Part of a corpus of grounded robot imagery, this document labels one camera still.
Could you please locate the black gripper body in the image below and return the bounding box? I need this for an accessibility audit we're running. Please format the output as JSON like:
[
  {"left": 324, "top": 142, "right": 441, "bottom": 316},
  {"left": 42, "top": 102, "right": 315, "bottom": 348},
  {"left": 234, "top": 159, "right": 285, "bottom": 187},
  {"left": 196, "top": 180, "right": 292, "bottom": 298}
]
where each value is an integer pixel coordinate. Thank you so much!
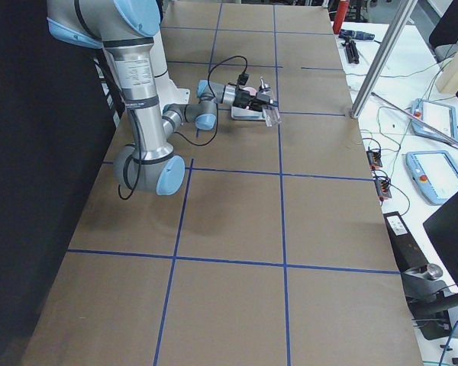
[{"left": 232, "top": 72, "right": 262, "bottom": 110}]

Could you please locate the clear glass sauce bottle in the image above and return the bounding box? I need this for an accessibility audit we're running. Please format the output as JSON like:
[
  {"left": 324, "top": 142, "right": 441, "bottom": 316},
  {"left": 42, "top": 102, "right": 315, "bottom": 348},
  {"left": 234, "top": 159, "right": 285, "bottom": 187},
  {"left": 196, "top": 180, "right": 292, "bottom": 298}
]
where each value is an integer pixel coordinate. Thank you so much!
[{"left": 256, "top": 77, "right": 282, "bottom": 127}]

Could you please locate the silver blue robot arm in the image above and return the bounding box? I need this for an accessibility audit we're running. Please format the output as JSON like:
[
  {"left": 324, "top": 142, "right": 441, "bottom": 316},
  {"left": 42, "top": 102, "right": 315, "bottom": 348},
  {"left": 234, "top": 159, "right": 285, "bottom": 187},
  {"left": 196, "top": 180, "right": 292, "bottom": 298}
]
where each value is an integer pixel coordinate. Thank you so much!
[{"left": 47, "top": 0, "right": 281, "bottom": 196}]

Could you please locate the silver digital kitchen scale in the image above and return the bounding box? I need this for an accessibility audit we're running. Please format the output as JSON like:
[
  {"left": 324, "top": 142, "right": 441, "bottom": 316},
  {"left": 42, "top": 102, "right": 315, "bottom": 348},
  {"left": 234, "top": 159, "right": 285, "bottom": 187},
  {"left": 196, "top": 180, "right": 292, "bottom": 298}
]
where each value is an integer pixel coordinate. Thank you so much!
[{"left": 231, "top": 107, "right": 264, "bottom": 120}]

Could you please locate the black folded tripod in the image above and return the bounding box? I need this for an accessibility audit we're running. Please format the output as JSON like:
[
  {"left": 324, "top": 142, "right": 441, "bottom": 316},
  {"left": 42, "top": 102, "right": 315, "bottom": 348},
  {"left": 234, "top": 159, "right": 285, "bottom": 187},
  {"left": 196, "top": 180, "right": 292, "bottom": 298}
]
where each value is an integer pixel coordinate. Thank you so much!
[{"left": 342, "top": 37, "right": 360, "bottom": 64}]

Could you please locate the blue patterned cloth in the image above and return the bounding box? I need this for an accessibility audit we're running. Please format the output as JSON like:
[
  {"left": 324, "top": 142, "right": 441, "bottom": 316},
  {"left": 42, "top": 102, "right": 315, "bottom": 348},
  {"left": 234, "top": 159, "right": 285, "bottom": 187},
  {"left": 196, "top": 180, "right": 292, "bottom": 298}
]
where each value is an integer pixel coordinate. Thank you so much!
[{"left": 338, "top": 29, "right": 375, "bottom": 41}]

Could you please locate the orange black connector board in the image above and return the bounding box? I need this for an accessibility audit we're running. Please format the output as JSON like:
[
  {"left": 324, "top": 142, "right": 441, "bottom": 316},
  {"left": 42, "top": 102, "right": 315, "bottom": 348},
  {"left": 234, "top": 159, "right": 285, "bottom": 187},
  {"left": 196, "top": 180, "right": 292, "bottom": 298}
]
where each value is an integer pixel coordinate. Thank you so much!
[{"left": 366, "top": 150, "right": 382, "bottom": 170}]

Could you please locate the red cylinder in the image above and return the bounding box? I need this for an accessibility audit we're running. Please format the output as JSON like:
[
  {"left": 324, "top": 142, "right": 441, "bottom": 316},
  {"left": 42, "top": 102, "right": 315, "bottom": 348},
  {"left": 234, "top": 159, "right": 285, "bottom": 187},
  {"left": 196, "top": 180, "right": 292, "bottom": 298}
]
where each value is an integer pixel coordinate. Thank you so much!
[{"left": 333, "top": 0, "right": 350, "bottom": 34}]

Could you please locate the far blue teach pendant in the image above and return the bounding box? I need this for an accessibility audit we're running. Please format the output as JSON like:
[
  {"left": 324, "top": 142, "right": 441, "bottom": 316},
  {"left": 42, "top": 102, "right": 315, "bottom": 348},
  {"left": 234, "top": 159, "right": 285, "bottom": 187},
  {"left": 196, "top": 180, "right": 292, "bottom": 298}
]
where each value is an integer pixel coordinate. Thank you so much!
[{"left": 411, "top": 98, "right": 458, "bottom": 142}]

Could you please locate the blue teach pendant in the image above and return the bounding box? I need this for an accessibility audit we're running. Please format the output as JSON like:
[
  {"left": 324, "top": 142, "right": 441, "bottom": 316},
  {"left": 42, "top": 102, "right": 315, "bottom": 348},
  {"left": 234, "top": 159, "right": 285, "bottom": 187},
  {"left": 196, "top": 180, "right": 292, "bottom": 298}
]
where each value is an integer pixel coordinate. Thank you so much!
[
  {"left": 411, "top": 98, "right": 458, "bottom": 142},
  {"left": 405, "top": 150, "right": 458, "bottom": 206}
]

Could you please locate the near blue teach pendant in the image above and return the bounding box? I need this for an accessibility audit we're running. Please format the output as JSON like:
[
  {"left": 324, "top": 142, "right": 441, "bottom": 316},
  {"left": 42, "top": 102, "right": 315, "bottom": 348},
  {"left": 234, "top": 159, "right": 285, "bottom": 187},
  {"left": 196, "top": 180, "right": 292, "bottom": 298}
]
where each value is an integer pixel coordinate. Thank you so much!
[{"left": 405, "top": 150, "right": 458, "bottom": 206}]

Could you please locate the black office chair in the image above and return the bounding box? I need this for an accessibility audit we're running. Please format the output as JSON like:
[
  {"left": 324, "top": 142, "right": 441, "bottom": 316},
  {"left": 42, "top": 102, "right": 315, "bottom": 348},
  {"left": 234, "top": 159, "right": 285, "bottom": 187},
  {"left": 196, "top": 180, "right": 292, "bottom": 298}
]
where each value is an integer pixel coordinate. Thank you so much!
[{"left": 428, "top": 1, "right": 458, "bottom": 62}]

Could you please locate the metal rod green tip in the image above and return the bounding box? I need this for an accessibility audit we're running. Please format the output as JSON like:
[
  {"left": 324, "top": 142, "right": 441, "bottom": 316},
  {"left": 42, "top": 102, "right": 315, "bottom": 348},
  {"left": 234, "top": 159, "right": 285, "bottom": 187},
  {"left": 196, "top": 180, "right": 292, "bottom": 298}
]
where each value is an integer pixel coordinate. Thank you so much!
[{"left": 371, "top": 91, "right": 458, "bottom": 150}]

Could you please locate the black box white label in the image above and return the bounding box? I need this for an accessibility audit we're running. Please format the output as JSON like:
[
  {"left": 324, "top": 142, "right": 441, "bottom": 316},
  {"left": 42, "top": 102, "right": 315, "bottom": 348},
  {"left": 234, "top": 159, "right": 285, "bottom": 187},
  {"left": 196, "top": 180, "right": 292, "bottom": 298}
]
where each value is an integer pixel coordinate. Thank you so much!
[{"left": 383, "top": 211, "right": 428, "bottom": 272}]

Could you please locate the black monitor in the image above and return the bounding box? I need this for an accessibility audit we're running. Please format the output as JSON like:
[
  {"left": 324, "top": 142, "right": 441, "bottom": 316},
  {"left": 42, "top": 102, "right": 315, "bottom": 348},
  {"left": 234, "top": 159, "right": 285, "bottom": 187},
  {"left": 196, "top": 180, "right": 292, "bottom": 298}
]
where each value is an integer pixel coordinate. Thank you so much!
[{"left": 423, "top": 192, "right": 458, "bottom": 286}]

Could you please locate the black clamp metal knob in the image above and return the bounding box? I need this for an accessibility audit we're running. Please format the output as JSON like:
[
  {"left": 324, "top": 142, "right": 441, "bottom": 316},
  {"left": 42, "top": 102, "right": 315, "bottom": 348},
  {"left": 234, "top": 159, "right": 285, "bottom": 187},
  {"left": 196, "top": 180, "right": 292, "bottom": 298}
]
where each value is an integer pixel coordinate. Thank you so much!
[{"left": 401, "top": 268, "right": 458, "bottom": 340}]

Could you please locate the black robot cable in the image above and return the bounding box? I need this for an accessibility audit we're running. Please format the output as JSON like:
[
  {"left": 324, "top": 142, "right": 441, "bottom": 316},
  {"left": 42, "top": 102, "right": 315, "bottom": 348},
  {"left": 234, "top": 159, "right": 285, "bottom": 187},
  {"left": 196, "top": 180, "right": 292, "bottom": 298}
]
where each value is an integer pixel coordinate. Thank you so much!
[{"left": 117, "top": 56, "right": 250, "bottom": 201}]

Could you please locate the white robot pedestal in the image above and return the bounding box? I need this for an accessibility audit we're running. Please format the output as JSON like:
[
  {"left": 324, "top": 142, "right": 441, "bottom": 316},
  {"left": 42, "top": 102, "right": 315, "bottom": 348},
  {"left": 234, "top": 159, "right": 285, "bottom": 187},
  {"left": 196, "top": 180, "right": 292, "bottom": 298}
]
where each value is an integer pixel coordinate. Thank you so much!
[{"left": 150, "top": 31, "right": 190, "bottom": 109}]

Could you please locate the aluminium frame post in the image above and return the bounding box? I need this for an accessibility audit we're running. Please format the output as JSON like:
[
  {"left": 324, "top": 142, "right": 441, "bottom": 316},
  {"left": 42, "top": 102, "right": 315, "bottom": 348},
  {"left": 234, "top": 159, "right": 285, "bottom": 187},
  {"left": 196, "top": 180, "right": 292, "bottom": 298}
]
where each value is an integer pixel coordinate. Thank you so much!
[{"left": 350, "top": 0, "right": 418, "bottom": 119}]

